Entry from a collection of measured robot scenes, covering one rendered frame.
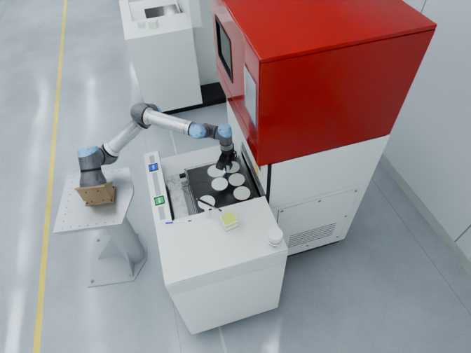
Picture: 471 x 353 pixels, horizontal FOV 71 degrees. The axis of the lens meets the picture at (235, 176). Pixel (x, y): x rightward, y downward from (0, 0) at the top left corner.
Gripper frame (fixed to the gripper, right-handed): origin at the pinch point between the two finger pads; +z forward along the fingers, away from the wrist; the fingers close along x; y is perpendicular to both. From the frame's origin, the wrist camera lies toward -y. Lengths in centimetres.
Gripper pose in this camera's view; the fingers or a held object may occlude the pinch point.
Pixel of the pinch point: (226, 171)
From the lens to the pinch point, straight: 205.4
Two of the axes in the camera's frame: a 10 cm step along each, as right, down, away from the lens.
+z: 0.4, 6.3, 7.7
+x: -8.4, -4.0, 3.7
